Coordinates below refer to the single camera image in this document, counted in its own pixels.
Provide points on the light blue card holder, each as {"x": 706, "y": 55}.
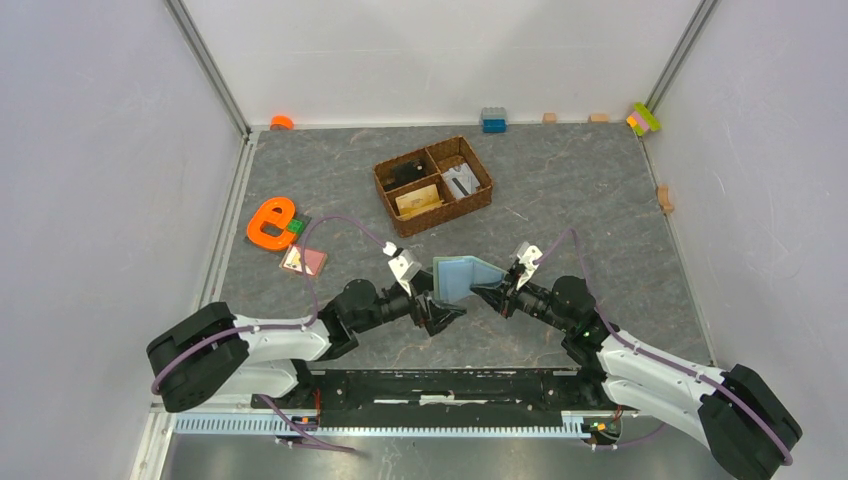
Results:
{"x": 454, "y": 276}

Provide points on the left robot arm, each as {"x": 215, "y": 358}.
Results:
{"x": 216, "y": 353}

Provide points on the orange letter e toy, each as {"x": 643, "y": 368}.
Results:
{"x": 268, "y": 228}

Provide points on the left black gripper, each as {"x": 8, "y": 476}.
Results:
{"x": 437, "y": 315}

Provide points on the green toy block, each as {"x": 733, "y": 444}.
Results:
{"x": 296, "y": 226}

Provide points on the blue grey lego stack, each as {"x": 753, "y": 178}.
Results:
{"x": 493, "y": 120}

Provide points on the black item in basket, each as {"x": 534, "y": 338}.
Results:
{"x": 405, "y": 173}

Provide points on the green pink lego stack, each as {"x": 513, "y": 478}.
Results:
{"x": 642, "y": 121}

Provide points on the white cards in basket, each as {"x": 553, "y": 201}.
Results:
{"x": 461, "y": 181}

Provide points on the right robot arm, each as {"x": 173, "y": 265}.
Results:
{"x": 733, "y": 413}

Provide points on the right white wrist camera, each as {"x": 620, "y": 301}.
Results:
{"x": 525, "y": 265}

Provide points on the pink square card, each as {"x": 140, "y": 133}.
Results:
{"x": 298, "y": 260}

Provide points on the gold credit card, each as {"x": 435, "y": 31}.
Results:
{"x": 418, "y": 201}

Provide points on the orange round cap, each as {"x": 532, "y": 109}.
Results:
{"x": 281, "y": 122}

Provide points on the curved wooden arch block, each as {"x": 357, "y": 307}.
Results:
{"x": 664, "y": 199}

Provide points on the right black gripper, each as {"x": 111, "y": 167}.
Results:
{"x": 500, "y": 294}

